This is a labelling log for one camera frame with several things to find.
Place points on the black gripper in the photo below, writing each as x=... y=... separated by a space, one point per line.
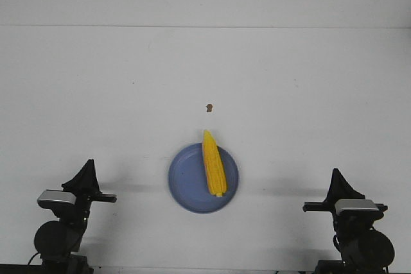
x=86 y=183
x=339 y=189

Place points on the blue round plate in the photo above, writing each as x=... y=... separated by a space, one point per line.
x=188 y=184

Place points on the yellow corn cob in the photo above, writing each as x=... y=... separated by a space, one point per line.
x=214 y=169

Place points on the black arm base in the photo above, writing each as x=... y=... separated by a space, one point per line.
x=341 y=267
x=71 y=264

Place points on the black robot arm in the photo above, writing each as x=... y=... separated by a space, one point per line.
x=363 y=249
x=57 y=242

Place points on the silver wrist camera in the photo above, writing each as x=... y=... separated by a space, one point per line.
x=344 y=205
x=49 y=199

